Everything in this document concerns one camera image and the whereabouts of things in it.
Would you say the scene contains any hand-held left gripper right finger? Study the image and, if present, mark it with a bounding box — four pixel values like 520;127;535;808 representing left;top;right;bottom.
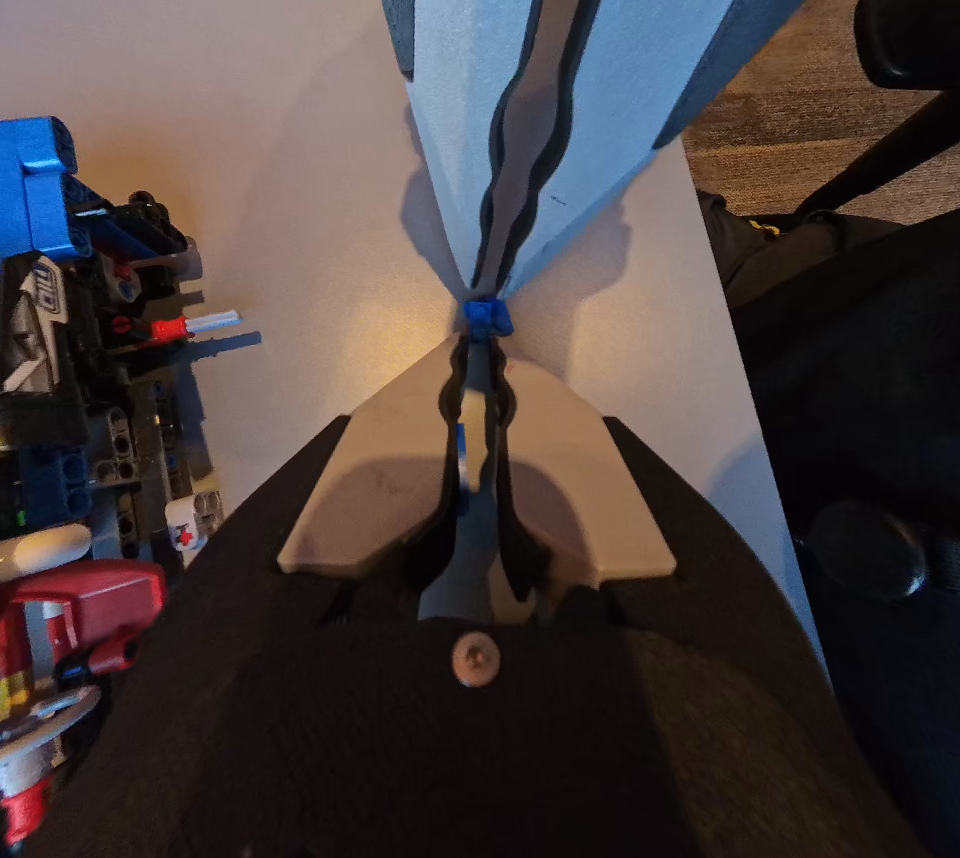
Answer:
487;337;678;603

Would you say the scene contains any grey desk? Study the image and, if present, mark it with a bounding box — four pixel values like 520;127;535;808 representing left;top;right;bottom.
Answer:
0;0;834;679

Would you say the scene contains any small blue two-stud plate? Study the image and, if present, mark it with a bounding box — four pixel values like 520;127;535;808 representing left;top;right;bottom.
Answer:
462;299;516;343

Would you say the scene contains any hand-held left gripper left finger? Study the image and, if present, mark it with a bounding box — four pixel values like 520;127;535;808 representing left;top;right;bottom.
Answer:
276;335;468;597

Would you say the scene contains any black toy brick race car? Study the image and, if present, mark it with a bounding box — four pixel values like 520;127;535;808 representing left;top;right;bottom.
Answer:
0;116;264;852

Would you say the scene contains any black swivel chair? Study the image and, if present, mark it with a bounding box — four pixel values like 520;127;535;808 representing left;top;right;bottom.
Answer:
795;0;960;214

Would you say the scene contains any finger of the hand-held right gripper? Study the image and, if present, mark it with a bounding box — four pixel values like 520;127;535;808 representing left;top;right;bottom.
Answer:
504;0;790;294
407;0;558;291

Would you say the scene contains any round dark knob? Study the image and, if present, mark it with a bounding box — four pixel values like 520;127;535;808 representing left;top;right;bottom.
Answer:
810;502;931;600

